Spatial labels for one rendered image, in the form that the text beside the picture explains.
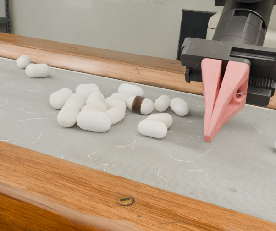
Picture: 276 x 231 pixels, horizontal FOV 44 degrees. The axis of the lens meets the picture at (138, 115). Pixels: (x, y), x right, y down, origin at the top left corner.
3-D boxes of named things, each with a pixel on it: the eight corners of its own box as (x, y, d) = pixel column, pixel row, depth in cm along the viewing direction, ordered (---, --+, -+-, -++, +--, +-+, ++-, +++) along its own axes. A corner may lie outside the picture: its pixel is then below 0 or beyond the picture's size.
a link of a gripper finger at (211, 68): (261, 132, 29) (279, 52, 33) (180, 115, 32) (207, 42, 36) (254, 166, 35) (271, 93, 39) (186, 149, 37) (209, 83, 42)
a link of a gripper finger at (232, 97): (232, 126, 30) (254, 48, 34) (156, 110, 33) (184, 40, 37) (230, 160, 36) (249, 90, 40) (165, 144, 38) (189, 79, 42)
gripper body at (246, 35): (280, 63, 33) (292, 10, 36) (179, 48, 37) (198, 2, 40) (272, 101, 38) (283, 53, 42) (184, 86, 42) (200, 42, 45)
